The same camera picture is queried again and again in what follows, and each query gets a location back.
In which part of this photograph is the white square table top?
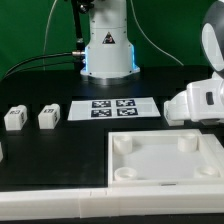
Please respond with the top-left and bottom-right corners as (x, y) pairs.
(108, 129), (224, 187)

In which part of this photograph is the white sheet with markers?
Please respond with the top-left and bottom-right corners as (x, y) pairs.
(68, 97), (160, 121)

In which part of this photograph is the white left fence bar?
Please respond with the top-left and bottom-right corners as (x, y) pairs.
(0, 142), (3, 163)

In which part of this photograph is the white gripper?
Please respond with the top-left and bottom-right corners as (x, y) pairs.
(165, 71), (224, 126)

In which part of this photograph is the black cable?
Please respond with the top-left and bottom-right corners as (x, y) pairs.
(2, 51), (86, 81)
(2, 59), (84, 81)

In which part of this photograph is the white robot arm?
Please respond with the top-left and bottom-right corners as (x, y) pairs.
(81, 0), (224, 125)

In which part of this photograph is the white fence bar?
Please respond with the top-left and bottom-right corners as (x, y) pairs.
(0, 142), (3, 163)
(0, 185), (224, 221)

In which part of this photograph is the black cable upper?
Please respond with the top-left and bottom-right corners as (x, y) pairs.
(2, 51), (86, 81)

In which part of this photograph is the black cable lower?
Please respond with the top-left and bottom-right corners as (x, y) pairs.
(2, 59), (84, 81)

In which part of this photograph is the green backdrop curtain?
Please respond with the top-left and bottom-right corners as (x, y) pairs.
(0, 0), (216, 77)

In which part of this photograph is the black camera stand pole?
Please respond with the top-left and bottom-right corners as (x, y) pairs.
(71, 0), (94, 51)

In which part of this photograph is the white front fence bar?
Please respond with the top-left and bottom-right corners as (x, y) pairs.
(0, 185), (224, 221)

